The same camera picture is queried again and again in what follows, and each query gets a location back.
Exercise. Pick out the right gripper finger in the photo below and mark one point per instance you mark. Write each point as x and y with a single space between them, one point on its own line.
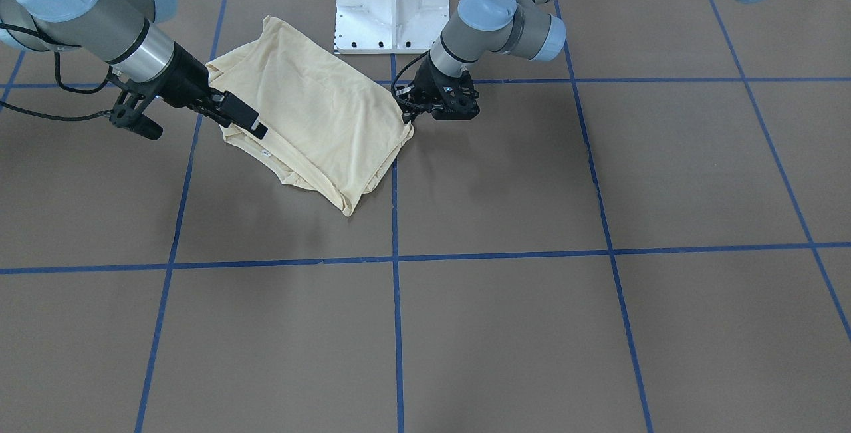
229 109

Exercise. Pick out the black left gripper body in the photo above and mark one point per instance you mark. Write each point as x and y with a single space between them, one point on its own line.
427 81

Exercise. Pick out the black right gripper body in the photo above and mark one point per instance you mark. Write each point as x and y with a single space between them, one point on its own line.
183 78

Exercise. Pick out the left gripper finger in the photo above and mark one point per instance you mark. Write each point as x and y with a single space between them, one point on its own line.
408 114

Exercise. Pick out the pale yellow printed t-shirt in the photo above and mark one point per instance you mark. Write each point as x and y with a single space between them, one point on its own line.
330 129

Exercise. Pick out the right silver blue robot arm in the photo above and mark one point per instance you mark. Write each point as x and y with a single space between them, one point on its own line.
143 61

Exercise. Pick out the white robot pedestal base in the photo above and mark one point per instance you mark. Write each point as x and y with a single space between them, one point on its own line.
388 26

